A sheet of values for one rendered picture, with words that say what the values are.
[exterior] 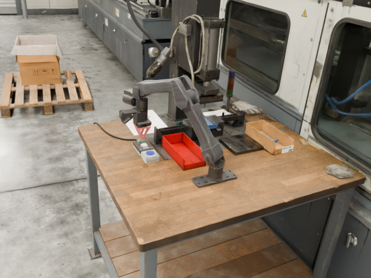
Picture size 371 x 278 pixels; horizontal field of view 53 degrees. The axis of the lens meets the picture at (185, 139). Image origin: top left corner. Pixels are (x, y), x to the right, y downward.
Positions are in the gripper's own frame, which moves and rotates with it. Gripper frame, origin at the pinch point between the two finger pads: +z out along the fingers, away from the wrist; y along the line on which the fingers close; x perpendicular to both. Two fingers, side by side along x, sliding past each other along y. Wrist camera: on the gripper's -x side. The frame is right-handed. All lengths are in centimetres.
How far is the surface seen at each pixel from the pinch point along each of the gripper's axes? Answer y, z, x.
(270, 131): 13, 3, 70
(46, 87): -311, 88, -10
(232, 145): 17.7, 4.6, 42.4
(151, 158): 14.9, 4.1, -0.7
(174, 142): 2.5, 5.8, 17.1
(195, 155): 17.6, 6.1, 21.3
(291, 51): -14, -32, 99
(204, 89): 2.2, -21.2, 32.0
